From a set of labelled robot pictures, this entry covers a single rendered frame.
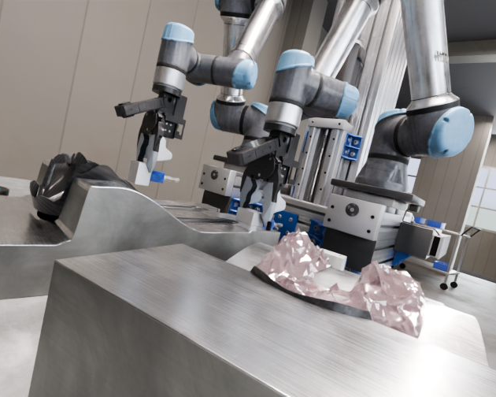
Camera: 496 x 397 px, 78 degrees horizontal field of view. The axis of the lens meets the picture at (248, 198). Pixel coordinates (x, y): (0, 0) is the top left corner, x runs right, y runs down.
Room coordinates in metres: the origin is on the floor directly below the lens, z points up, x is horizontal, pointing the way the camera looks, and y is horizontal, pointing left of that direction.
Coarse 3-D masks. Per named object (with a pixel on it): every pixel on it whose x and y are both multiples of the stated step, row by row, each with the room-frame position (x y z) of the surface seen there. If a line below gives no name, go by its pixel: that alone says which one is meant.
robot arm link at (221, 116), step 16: (224, 0) 1.05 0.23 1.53; (240, 0) 1.04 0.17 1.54; (224, 16) 1.07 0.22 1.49; (240, 16) 1.06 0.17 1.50; (224, 32) 1.11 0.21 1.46; (240, 32) 1.10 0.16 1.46; (224, 48) 1.13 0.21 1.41; (224, 96) 1.19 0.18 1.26; (240, 96) 1.20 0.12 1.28; (224, 112) 1.20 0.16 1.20; (240, 112) 1.19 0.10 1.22; (224, 128) 1.23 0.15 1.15
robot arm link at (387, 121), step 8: (384, 112) 0.91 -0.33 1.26; (392, 112) 0.89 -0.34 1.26; (400, 112) 0.87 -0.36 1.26; (384, 120) 0.90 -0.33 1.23; (392, 120) 0.88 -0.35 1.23; (400, 120) 0.85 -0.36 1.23; (376, 128) 0.92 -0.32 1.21; (384, 128) 0.89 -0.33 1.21; (392, 128) 0.86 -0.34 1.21; (376, 136) 0.91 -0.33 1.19; (384, 136) 0.88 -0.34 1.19; (392, 136) 0.86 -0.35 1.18; (376, 144) 0.90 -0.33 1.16; (384, 144) 0.89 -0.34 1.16; (392, 144) 0.86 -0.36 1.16; (368, 152) 0.94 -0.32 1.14; (376, 152) 0.90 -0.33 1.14; (384, 152) 0.88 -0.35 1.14; (392, 152) 0.87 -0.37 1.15; (400, 152) 0.86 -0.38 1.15
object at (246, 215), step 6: (240, 210) 0.64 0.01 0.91; (246, 210) 0.63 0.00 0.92; (252, 210) 0.64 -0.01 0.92; (240, 216) 0.64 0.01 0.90; (246, 216) 0.63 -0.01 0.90; (252, 216) 0.62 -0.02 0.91; (258, 216) 0.63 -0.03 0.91; (246, 222) 0.63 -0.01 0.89; (252, 222) 0.62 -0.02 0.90; (258, 222) 0.63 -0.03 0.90
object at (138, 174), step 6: (132, 162) 0.76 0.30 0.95; (138, 162) 0.74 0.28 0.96; (144, 162) 0.79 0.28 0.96; (132, 168) 0.76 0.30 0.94; (138, 168) 0.74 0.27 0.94; (144, 168) 0.75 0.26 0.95; (132, 174) 0.75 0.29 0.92; (138, 174) 0.74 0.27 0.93; (144, 174) 0.75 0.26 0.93; (150, 174) 0.76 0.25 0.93; (156, 174) 0.77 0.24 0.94; (162, 174) 0.79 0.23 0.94; (132, 180) 0.75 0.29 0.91; (138, 180) 0.74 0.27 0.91; (144, 180) 0.75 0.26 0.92; (150, 180) 0.77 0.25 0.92; (156, 180) 0.78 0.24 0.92; (162, 180) 0.79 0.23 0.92; (168, 180) 0.82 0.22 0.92; (174, 180) 0.83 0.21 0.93
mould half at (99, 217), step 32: (96, 192) 0.36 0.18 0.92; (128, 192) 0.38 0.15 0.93; (0, 224) 0.36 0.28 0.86; (32, 224) 0.39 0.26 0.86; (64, 224) 0.38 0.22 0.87; (96, 224) 0.36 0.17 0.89; (128, 224) 0.39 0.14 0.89; (160, 224) 0.42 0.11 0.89; (192, 224) 0.52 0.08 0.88; (224, 224) 0.57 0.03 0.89; (0, 256) 0.30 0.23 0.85; (32, 256) 0.32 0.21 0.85; (64, 256) 0.34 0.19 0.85; (224, 256) 0.52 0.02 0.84; (0, 288) 0.31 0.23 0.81; (32, 288) 0.33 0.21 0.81
